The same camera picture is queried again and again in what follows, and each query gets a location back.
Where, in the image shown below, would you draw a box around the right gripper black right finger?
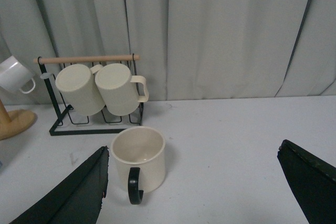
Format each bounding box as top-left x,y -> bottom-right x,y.
277,140 -> 335,223

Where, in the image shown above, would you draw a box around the cream ribbed mug right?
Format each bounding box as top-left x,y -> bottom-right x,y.
95,63 -> 149,116

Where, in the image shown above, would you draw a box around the cream ribbed mug left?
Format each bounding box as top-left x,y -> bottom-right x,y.
56,64 -> 105,116

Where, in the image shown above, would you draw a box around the white enamel mug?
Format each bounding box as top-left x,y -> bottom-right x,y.
1,56 -> 36,94

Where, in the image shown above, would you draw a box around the grey curtain backdrop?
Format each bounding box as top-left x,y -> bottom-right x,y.
1,0 -> 335,101

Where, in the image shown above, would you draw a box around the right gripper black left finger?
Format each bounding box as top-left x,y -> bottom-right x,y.
12,146 -> 109,223

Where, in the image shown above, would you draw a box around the cream ribbed mug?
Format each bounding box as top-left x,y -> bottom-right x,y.
56,64 -> 105,116
95,63 -> 149,116

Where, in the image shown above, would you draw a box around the wooden mug tree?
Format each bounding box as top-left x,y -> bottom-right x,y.
1,101 -> 37,140

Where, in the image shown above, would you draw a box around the cream mug black handle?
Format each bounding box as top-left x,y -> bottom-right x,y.
111,126 -> 166,205

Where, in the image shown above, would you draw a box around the black wire cup rack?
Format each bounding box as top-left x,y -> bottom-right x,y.
33,54 -> 144,136

